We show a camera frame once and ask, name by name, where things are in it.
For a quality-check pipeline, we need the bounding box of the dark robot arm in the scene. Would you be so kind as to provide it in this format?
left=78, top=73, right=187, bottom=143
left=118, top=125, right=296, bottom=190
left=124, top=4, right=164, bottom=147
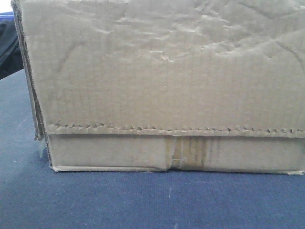
left=0, top=20, right=24, bottom=79

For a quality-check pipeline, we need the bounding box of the plain brown cardboard box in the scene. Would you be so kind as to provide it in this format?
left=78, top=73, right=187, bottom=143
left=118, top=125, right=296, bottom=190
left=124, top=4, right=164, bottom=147
left=11, top=0, right=305, bottom=175

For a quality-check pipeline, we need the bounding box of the blue cloth mat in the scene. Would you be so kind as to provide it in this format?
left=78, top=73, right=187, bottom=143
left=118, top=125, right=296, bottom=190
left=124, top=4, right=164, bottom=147
left=0, top=71, right=305, bottom=229

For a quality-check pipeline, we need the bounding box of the blue bin behind boxes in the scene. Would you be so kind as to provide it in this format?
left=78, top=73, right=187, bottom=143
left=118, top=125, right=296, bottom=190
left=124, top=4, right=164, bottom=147
left=0, top=11, right=14, bottom=21

